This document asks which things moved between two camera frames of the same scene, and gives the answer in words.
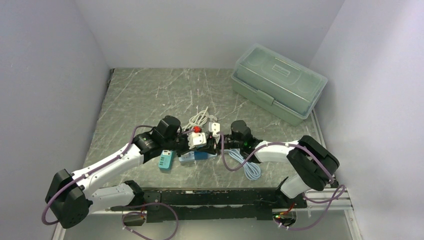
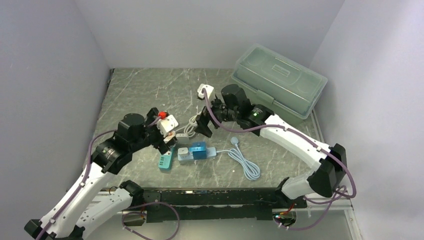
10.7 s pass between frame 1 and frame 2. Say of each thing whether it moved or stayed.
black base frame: stayed
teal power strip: stayed
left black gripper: moved
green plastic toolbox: stayed
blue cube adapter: stayed
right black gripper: moved
